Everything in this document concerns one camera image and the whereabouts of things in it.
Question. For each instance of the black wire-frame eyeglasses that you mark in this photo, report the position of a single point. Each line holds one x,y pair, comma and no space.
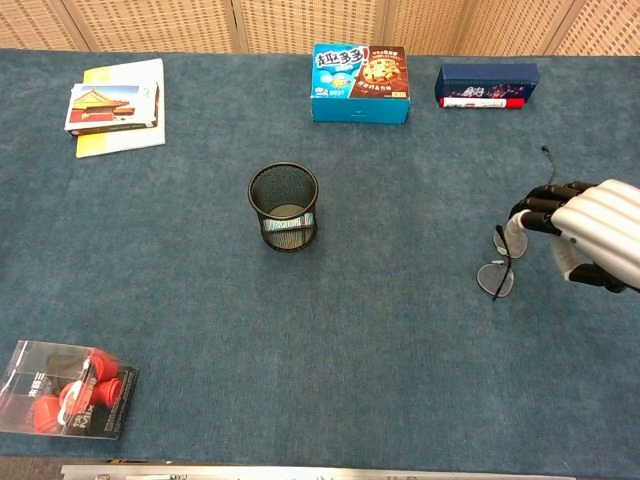
492,281

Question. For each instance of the silver metal rail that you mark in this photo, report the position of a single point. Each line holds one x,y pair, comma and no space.
300,474

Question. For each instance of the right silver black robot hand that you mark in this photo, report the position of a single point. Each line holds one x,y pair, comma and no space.
600,220

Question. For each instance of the black mesh pen holder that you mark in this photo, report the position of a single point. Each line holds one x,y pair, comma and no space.
260,200

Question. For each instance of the palace picture card box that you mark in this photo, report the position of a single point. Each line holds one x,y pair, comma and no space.
107,105

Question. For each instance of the clear box with red items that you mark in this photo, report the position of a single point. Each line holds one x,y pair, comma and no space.
65,395

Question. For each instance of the yellow white booklet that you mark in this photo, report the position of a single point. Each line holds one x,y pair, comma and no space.
130,142

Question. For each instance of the blue felt table cloth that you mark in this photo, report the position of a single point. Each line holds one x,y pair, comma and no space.
350,340

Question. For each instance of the wicker folding screen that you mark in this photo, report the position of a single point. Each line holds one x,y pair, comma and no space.
150,22

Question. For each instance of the red white marker pen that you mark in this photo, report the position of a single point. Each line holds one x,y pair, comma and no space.
475,103

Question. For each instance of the blue cookie box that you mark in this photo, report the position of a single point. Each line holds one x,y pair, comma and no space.
360,107

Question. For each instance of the small teal label pack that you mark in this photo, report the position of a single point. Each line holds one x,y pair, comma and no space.
287,223

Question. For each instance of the dark blue rectangular box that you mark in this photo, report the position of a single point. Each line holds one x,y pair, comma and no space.
485,75

